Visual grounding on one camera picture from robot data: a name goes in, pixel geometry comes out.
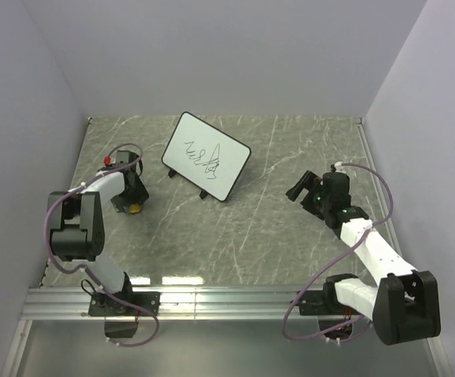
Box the aluminium front mounting rail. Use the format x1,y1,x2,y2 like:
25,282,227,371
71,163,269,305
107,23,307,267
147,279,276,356
21,285,432,321

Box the aluminium right side rail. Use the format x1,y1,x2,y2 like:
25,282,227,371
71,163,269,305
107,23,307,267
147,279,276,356
354,117,402,257

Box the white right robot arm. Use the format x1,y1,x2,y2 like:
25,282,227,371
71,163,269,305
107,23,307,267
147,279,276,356
286,163,441,346

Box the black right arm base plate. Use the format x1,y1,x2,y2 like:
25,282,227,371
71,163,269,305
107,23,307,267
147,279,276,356
291,290,358,317

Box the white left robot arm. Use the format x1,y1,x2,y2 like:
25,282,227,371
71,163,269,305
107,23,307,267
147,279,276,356
43,170,149,316

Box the aluminium left side rail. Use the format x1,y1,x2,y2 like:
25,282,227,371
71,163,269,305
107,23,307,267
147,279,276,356
1,320,33,377

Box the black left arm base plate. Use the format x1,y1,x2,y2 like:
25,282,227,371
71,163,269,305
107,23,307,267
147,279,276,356
87,290,161,317

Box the yellow black whiteboard eraser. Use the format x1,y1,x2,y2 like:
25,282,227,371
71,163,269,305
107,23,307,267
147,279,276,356
128,203,142,214

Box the black framed small whiteboard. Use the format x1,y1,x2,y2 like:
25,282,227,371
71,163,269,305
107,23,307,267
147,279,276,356
161,112,251,202

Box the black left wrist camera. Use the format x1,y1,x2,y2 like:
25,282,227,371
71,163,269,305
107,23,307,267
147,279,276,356
116,150,143,175

